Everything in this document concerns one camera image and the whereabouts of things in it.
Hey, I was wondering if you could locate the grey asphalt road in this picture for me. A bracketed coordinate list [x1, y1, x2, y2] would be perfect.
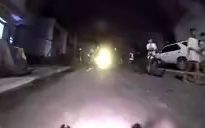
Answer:
[0, 63, 205, 128]

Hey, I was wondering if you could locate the person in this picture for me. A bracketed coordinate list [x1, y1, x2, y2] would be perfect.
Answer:
[186, 27, 201, 73]
[145, 38, 159, 73]
[198, 31, 205, 74]

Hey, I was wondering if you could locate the white car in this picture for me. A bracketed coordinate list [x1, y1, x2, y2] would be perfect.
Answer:
[155, 40, 190, 71]

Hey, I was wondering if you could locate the dark building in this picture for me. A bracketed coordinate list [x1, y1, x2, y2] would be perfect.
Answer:
[0, 0, 70, 77]

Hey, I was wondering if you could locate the pale concrete pavement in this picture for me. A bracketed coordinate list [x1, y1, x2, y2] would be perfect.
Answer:
[0, 65, 72, 98]

